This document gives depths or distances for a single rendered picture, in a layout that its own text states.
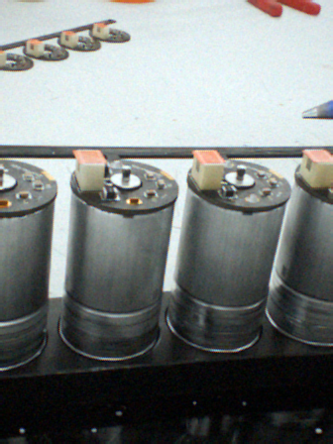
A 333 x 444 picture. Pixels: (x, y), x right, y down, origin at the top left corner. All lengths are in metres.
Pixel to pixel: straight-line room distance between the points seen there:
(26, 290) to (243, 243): 0.05
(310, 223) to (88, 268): 0.06
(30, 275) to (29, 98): 0.22
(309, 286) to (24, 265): 0.07
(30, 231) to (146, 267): 0.03
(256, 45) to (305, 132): 0.13
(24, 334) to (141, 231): 0.04
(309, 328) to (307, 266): 0.02
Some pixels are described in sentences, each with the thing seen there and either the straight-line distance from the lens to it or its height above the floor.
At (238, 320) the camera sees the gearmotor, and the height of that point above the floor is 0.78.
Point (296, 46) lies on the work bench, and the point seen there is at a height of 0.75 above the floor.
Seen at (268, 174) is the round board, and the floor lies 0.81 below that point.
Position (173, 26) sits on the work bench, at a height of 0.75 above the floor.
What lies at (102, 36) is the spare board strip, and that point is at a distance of 0.49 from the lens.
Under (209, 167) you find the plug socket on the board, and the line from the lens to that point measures 0.18.
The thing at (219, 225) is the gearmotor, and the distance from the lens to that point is 0.19.
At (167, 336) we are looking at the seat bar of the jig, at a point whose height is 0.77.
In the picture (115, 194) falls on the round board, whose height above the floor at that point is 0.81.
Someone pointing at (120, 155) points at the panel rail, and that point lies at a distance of 0.20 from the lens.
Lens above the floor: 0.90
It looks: 29 degrees down
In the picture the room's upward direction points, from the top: 8 degrees clockwise
